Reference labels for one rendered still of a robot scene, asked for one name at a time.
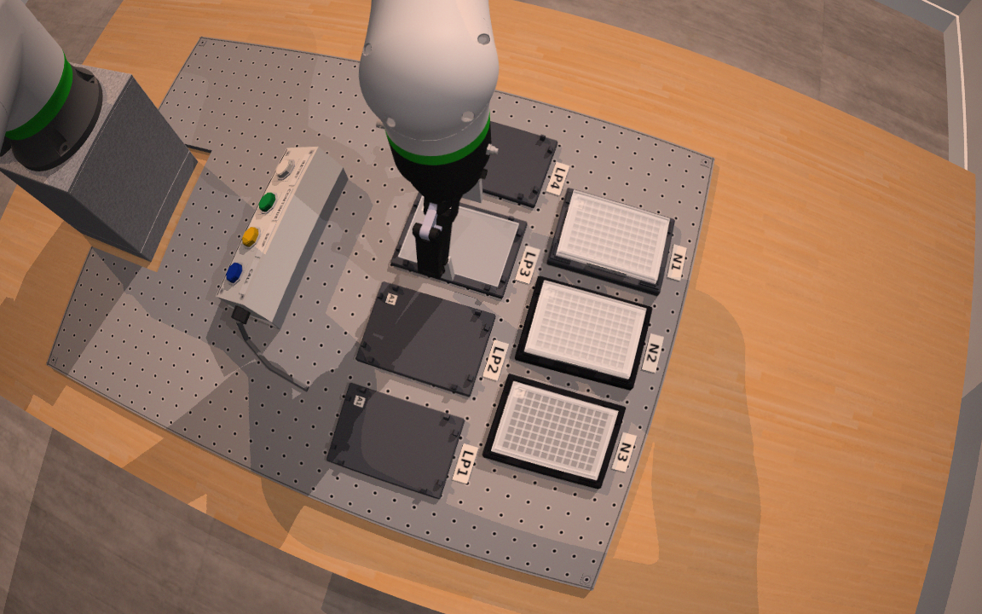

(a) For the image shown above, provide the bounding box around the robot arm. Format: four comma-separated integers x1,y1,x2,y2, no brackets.
0,0,499,190

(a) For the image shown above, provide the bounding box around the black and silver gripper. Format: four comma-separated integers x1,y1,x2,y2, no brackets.
413,169,488,281

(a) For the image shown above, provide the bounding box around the cream label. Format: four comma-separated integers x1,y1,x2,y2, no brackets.
667,245,686,281
483,340,509,381
546,162,569,196
515,246,540,284
642,333,664,373
612,432,637,472
453,444,478,484

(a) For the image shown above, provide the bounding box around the white button panel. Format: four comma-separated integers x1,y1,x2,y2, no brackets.
216,147,349,391

